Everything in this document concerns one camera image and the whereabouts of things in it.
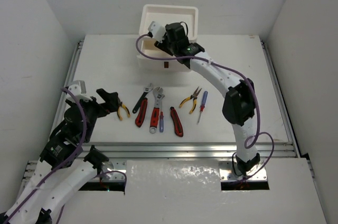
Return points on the white drawer cabinet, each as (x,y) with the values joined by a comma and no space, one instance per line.
(167,14)

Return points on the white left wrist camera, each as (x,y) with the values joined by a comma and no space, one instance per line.
(78,89)

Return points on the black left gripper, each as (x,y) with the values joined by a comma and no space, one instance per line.
(106,100)

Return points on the black handled adjustable wrench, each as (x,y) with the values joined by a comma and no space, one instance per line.
(146,90)

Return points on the small blue screwdriver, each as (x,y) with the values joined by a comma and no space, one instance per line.
(161,119)

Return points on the red handled adjustable wrench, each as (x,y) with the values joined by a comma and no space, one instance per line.
(158,96)

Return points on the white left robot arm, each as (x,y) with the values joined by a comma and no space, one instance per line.
(48,189)

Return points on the white front cover board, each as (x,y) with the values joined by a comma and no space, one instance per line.
(190,192)

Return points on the red black utility knife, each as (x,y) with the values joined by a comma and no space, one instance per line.
(178,128)
(142,112)

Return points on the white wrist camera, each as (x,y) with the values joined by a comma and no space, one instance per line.
(156,31)
(78,89)

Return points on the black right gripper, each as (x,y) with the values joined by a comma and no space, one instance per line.
(163,46)

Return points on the yellow needle nose pliers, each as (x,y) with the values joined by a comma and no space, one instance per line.
(193,98)

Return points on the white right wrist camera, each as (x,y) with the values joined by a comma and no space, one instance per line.
(156,31)

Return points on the aluminium frame rails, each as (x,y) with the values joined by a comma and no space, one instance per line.
(109,62)

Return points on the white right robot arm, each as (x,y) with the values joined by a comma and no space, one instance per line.
(240,106)

